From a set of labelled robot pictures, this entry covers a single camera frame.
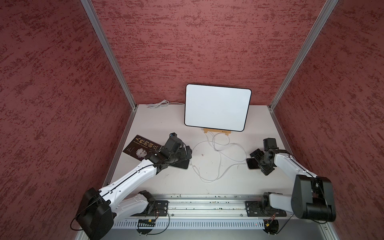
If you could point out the dark book with portrait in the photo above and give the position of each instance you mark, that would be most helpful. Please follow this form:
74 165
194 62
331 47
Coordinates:
140 147

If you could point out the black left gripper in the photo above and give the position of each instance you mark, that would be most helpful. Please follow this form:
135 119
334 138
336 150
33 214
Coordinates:
183 157

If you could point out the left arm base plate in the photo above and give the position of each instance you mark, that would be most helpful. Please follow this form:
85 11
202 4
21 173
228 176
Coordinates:
159 208

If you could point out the aluminium corner post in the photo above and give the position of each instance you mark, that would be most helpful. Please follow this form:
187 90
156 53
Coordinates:
318 25
97 26

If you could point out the wooden board stand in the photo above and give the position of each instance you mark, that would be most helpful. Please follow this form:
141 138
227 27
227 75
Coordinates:
226 132

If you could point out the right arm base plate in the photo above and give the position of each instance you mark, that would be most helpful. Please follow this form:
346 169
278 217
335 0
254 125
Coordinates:
256 209

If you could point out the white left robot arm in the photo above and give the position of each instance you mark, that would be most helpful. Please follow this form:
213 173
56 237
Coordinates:
100 209

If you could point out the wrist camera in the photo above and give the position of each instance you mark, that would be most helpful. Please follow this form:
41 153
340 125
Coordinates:
270 144
174 137

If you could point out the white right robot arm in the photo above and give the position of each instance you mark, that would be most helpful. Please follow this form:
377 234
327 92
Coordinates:
312 197

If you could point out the left aluminium corner post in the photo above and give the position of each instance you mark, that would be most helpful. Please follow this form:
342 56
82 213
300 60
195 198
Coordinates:
97 26

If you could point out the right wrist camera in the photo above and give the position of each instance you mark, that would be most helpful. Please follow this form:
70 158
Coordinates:
270 144

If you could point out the white slotted cable duct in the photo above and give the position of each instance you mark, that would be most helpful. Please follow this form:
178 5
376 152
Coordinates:
191 224

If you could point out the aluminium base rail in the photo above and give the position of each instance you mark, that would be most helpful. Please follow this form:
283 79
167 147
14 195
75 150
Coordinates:
210 206

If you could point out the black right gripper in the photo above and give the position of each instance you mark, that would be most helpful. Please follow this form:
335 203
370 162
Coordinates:
265 168

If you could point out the white board black frame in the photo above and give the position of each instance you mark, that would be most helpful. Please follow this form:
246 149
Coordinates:
221 108

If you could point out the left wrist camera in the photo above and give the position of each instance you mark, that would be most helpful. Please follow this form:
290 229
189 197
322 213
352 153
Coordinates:
174 137

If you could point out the right aluminium corner post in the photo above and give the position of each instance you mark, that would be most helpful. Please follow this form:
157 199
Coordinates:
318 25

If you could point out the black phone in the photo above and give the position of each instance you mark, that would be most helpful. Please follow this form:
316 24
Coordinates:
182 164

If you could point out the pink-cased phone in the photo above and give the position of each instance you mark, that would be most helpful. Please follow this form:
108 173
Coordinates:
252 164

